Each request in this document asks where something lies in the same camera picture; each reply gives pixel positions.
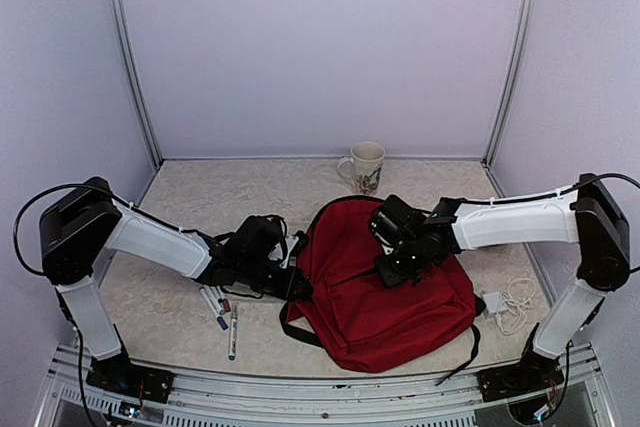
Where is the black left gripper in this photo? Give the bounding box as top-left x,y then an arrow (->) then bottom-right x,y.
238,255 -> 312,300

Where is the red student backpack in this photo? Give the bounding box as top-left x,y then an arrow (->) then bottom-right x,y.
279,195 -> 485,373

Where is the white marker blue cap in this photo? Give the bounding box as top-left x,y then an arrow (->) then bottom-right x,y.
199,286 -> 228,330

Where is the grey silver marker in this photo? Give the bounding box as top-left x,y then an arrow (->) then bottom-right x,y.
228,304 -> 239,361

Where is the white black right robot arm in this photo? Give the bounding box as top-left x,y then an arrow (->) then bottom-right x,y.
368,173 -> 639,391

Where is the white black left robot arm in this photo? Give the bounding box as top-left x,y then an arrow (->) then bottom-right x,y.
12,177 -> 311,392

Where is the white patterned ceramic mug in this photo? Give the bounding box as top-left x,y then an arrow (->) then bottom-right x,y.
336,141 -> 386,195

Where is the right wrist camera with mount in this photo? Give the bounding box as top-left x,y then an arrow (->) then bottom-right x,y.
369,212 -> 400,255

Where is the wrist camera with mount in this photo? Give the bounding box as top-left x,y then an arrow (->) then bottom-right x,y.
369,212 -> 400,255
269,231 -> 308,269

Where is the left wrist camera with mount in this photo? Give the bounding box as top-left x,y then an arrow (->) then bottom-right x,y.
269,231 -> 308,269

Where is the white charger with cable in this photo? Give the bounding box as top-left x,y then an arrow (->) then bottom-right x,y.
481,277 -> 537,336

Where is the right aluminium corner post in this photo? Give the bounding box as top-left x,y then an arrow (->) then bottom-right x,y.
482,0 -> 535,170

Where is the aluminium corner post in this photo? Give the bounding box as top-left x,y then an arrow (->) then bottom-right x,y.
109,0 -> 164,171
482,0 -> 535,170

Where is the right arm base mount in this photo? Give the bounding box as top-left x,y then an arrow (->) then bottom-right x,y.
477,351 -> 565,402

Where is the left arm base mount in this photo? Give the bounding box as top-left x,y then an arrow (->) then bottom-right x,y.
86,346 -> 175,404

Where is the aluminium front rail frame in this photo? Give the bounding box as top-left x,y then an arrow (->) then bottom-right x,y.
27,344 -> 621,426

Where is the left aluminium corner post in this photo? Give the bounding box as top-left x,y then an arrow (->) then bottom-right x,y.
109,0 -> 164,171

